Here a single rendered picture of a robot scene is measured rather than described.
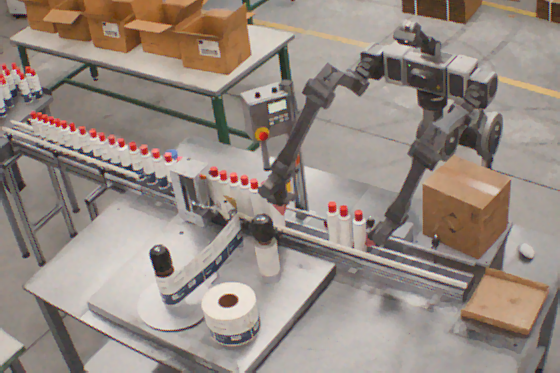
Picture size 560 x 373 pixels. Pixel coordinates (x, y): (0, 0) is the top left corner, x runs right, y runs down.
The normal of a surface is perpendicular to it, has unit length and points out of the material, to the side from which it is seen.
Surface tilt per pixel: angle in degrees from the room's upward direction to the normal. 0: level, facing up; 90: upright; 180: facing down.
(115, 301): 0
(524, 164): 0
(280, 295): 0
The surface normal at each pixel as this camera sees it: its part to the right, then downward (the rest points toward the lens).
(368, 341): -0.11, -0.81
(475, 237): -0.68, 0.48
